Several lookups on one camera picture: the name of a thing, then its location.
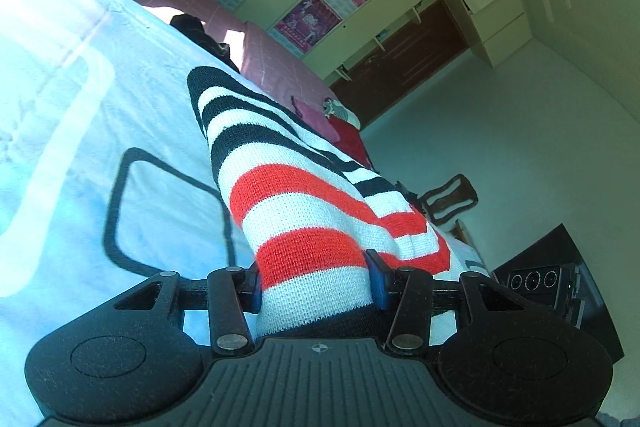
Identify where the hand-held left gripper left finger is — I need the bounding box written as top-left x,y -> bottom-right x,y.
115,266 -> 262,355

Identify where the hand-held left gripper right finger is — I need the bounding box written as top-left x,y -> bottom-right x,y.
365,249 -> 528,353

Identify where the white black red striped sweater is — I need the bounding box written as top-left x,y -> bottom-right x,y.
187,66 -> 493,343

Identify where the dark wooden chair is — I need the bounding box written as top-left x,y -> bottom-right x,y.
395,173 -> 480,228

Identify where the red folded cloth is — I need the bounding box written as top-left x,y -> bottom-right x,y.
327,117 -> 373,170

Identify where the pink folded cloth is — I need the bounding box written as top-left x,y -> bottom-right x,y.
291,97 -> 341,142

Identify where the black white striped cloth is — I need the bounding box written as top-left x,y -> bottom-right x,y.
322,98 -> 362,128

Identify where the dark wooden door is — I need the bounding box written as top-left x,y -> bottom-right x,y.
327,0 -> 473,130

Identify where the white blue printed bed sheet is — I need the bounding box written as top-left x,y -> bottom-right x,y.
0,0 -> 493,338

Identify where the black garment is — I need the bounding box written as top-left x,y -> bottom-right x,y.
170,13 -> 241,72

